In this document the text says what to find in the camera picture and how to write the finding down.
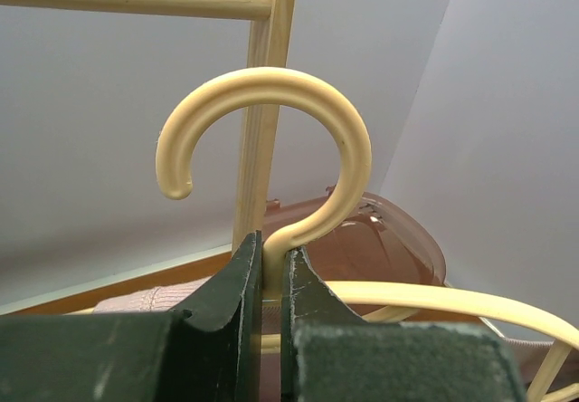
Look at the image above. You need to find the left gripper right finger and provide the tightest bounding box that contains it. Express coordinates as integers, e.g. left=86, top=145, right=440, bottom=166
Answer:
left=280, top=248, right=526, bottom=402

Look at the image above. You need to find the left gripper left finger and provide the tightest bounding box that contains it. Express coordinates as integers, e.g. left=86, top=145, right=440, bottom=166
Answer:
left=1, top=232, right=262, bottom=401

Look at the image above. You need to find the wooden clothes rack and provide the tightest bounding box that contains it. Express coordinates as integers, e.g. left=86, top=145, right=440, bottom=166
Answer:
left=0, top=0, right=297, bottom=317

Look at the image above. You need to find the cream plastic hanger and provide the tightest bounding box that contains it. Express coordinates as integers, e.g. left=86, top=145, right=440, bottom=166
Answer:
left=156, top=67, right=578, bottom=401

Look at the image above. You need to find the pink tank top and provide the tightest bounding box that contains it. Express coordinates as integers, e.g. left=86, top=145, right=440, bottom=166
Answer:
left=92, top=284, right=555, bottom=353

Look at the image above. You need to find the pink transparent plastic bin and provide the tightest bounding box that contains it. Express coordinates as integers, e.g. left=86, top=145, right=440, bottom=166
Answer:
left=261, top=186, right=449, bottom=326

